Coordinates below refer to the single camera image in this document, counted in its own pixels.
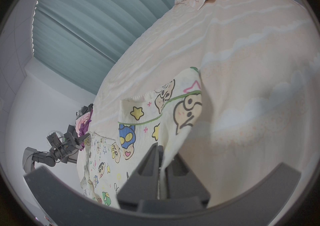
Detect blue-green curtain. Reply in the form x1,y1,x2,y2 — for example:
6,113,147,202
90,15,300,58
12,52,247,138
32,0,193,95

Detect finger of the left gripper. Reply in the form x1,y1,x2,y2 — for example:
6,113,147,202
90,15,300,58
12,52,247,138
77,133,91,145

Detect purple satin garment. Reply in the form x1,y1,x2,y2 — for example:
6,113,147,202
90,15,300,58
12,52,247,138
78,109,93,137

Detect white printed pyjama top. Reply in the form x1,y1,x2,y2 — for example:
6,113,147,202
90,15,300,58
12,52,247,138
76,67,203,207

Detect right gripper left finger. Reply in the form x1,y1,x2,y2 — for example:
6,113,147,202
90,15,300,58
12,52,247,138
117,142,160,210

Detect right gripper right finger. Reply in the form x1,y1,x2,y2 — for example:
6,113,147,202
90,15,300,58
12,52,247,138
165,154,210,207

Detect round white mirror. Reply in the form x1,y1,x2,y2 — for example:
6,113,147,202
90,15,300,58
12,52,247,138
50,130,66,143

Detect bed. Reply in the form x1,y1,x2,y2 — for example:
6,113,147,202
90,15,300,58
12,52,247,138
76,0,320,208

